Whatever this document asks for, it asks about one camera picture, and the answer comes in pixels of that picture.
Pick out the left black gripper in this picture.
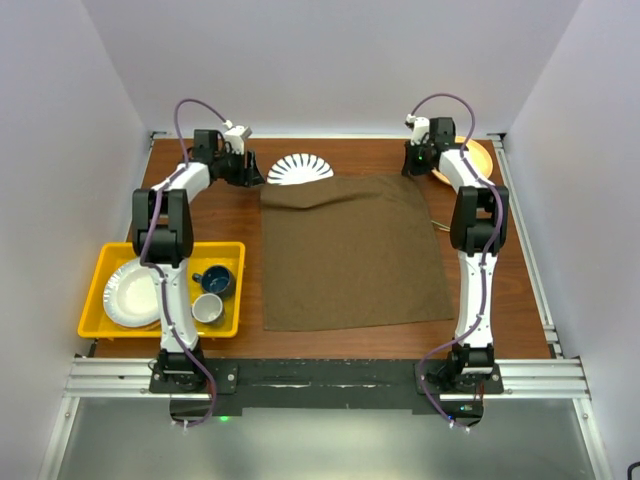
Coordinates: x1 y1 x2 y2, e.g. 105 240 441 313
214 146 265 187

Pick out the brown cloth napkin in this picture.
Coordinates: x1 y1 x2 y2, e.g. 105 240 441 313
260 174 455 332

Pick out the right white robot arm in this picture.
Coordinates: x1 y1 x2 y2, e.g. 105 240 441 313
402 114 509 393

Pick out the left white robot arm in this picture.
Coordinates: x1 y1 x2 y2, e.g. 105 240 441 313
131 125 265 392

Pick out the white blue striped plate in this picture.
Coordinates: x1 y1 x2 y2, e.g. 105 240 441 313
266 153 334 186

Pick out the iridescent fork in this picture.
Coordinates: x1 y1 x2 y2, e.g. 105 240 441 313
431 220 450 232

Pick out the orange plate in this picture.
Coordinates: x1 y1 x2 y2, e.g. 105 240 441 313
431 136 494 186

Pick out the dark blue mug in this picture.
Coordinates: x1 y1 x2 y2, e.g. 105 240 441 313
192 265 236 300

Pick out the white grey mug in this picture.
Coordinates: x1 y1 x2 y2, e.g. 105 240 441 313
192 293 225 325

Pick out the white paper plate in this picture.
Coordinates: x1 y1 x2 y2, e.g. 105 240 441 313
103 258 159 328

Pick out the yellow plastic bin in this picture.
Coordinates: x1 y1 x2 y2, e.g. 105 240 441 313
77 242 245 339

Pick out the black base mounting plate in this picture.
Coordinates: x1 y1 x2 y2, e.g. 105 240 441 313
148 358 505 420

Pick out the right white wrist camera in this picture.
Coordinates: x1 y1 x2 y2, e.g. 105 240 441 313
405 114 430 146

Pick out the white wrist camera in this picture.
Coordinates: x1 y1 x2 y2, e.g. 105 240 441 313
223 125 252 155
405 114 430 146

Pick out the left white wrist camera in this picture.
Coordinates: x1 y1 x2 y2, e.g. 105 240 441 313
223 125 252 155

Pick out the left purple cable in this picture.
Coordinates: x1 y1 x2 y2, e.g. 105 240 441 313
137 98 234 429

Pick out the aluminium frame rail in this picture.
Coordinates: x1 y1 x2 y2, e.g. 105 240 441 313
64 358 590 400

